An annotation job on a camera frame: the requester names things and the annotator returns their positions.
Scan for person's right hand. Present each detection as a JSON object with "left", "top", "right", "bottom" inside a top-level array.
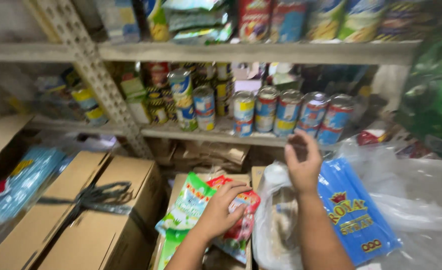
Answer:
[{"left": 284, "top": 130, "right": 323, "bottom": 195}]

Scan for person's left hand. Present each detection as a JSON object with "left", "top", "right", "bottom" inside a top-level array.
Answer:
[{"left": 196, "top": 181, "right": 252, "bottom": 241}]

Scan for green and white snack packet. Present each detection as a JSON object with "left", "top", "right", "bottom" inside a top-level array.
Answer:
[{"left": 155, "top": 172, "right": 217, "bottom": 238}]

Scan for red snack packet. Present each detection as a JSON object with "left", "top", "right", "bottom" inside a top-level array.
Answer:
[{"left": 205, "top": 175, "right": 261, "bottom": 265}]

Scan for stack of flattened cardboard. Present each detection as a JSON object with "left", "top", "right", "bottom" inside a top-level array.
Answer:
[{"left": 172, "top": 140, "right": 251, "bottom": 174}]

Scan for row of blue labelled cans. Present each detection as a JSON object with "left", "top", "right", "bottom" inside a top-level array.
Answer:
[{"left": 167, "top": 67, "right": 356, "bottom": 146}]

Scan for white plastic bag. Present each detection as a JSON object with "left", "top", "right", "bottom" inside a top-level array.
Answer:
[{"left": 252, "top": 161, "right": 323, "bottom": 270}]

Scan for blue straw packet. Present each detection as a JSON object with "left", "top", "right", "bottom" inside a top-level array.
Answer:
[{"left": 317, "top": 157, "right": 403, "bottom": 268}]

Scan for small red packet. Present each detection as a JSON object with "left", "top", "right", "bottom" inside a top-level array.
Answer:
[{"left": 356, "top": 129, "right": 388, "bottom": 147}]

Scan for large brown cardboard box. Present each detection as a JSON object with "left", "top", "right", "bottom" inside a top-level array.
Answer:
[
  {"left": 37, "top": 155, "right": 163, "bottom": 270},
  {"left": 0, "top": 151, "right": 111, "bottom": 270}
]

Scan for large clear plastic bag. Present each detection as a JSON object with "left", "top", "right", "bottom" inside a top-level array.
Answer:
[{"left": 333, "top": 138, "right": 442, "bottom": 270}]

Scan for metal shelf rack with goods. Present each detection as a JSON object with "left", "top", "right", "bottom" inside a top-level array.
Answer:
[{"left": 0, "top": 0, "right": 424, "bottom": 160}]

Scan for hanging green plastic bags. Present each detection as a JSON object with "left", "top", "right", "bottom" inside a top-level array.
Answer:
[{"left": 396, "top": 15, "right": 442, "bottom": 160}]

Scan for bag of light blue packets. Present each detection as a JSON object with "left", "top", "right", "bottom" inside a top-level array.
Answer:
[{"left": 0, "top": 145, "right": 70, "bottom": 226}]

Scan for brown cardboard flap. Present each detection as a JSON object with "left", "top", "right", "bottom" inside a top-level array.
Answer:
[{"left": 0, "top": 114, "right": 33, "bottom": 164}]

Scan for black plastic strap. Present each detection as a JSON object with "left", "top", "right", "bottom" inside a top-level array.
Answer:
[{"left": 37, "top": 181, "right": 147, "bottom": 235}]

